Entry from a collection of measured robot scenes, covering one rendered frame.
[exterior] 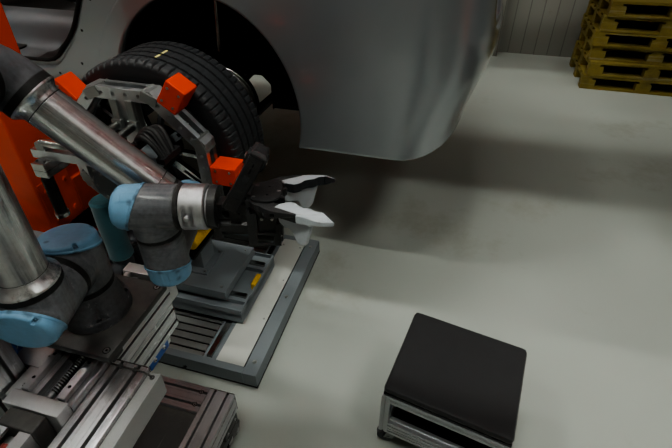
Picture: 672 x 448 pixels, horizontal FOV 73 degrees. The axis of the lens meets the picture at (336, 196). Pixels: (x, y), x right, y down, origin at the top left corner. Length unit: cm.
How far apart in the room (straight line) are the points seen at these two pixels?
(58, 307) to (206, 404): 83
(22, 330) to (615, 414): 193
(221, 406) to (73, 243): 86
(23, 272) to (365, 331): 149
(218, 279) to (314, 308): 47
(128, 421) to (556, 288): 199
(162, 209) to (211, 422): 104
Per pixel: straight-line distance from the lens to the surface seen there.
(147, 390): 116
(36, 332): 100
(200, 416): 169
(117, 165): 89
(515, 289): 244
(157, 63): 161
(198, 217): 73
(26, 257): 94
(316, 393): 194
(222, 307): 203
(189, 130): 150
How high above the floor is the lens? 165
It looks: 35 degrees down
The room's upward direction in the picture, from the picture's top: straight up
